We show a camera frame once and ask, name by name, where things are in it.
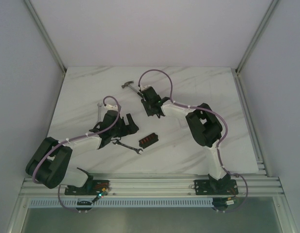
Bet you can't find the black fuse box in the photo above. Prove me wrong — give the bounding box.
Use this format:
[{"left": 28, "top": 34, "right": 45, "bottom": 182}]
[{"left": 139, "top": 133, "right": 159, "bottom": 149}]

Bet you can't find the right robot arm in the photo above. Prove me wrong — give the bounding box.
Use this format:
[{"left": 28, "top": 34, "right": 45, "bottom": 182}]
[{"left": 140, "top": 85, "right": 230, "bottom": 195}]

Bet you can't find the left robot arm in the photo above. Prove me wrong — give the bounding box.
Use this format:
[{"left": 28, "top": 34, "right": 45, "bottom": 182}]
[{"left": 25, "top": 110, "right": 139, "bottom": 195}]

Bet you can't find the clear plastic fuse box cover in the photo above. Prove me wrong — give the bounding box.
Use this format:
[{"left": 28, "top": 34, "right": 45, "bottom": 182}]
[{"left": 178, "top": 120, "right": 188, "bottom": 128}]

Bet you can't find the large silver open-end wrench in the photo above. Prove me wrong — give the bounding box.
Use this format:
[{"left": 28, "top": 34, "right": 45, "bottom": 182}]
[{"left": 112, "top": 139, "right": 143, "bottom": 155}]

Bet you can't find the small silver wrench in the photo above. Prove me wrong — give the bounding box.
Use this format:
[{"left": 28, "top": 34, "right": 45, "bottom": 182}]
[{"left": 97, "top": 102, "right": 103, "bottom": 123}]

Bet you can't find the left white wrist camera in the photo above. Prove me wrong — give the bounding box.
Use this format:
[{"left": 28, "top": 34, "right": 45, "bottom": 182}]
[{"left": 104, "top": 104, "right": 121, "bottom": 112}]

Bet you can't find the claw hammer black handle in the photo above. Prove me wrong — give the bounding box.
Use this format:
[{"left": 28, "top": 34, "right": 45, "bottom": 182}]
[{"left": 121, "top": 81, "right": 143, "bottom": 97}]

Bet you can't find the aluminium rail frame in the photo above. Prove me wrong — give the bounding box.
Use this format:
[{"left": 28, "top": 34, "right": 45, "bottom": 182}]
[{"left": 18, "top": 173, "right": 285, "bottom": 197}]

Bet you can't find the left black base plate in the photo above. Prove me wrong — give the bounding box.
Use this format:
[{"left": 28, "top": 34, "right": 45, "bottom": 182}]
[{"left": 64, "top": 180, "right": 110, "bottom": 196}]

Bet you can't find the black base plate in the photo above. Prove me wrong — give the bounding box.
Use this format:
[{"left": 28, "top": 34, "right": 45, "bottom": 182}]
[
  {"left": 194, "top": 180, "right": 239, "bottom": 196},
  {"left": 64, "top": 180, "right": 110, "bottom": 196}
]

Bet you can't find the slotted cable duct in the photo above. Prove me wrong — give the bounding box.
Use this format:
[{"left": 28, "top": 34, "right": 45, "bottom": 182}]
[{"left": 28, "top": 197, "right": 213, "bottom": 208}]

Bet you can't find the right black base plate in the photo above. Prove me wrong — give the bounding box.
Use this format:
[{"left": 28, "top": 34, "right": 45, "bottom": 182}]
[{"left": 194, "top": 180, "right": 239, "bottom": 196}]

